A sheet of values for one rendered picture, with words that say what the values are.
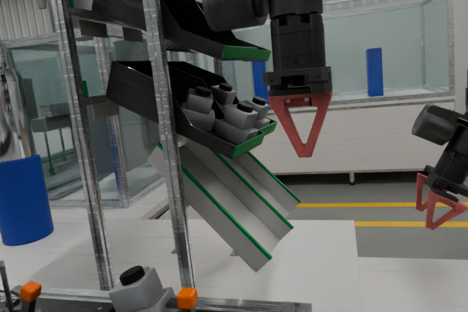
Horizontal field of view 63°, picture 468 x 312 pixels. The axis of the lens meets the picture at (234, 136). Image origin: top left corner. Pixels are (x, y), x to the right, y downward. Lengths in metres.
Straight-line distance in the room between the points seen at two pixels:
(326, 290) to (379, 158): 3.55
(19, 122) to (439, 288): 1.22
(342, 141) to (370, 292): 3.49
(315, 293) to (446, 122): 0.43
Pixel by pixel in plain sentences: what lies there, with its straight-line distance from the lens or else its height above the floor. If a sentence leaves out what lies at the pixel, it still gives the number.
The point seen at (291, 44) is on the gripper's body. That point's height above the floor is 1.35.
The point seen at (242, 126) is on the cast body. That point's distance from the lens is 0.67.
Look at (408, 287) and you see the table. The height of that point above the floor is 0.86.
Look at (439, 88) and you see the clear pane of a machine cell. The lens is 4.37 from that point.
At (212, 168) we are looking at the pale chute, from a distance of 0.80.
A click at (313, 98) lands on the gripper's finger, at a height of 1.29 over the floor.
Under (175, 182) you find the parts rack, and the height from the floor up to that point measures 1.16.
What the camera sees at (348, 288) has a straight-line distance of 0.89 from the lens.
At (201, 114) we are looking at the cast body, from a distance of 0.69.
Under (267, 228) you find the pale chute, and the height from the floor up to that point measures 1.01.
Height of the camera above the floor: 1.32
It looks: 9 degrees down
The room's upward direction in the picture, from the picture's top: 6 degrees counter-clockwise
